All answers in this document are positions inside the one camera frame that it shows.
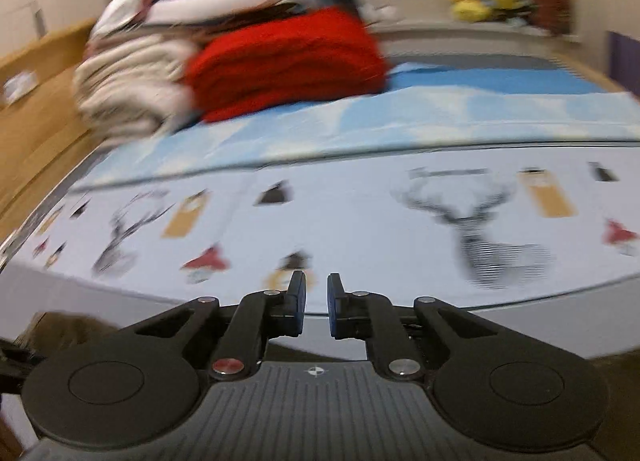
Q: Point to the navy-edged printed folded quilt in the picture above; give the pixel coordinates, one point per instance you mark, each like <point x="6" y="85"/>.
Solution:
<point x="210" y="3"/>

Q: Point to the white folded quilt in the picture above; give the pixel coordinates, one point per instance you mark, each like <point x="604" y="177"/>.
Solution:
<point x="135" y="58"/>

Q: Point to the cream fleece folded blanket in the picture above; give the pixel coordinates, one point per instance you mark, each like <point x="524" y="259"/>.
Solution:
<point x="125" y="108"/>

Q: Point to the light blue patterned blanket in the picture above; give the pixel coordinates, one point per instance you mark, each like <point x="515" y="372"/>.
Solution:
<point x="425" y="116"/>

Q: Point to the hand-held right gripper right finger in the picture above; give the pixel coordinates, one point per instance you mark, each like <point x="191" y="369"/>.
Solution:
<point x="334" y="308"/>

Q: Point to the red folded blanket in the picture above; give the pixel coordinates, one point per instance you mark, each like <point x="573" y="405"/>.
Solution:
<point x="285" y="63"/>

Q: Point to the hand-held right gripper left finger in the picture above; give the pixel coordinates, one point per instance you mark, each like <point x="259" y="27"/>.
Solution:
<point x="300" y="302"/>

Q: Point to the deer print bed sheet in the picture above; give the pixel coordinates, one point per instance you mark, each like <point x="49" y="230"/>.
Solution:
<point x="360" y="221"/>

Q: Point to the yellow duck plush toy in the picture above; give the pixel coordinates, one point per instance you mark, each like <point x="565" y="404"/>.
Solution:
<point x="465" y="8"/>

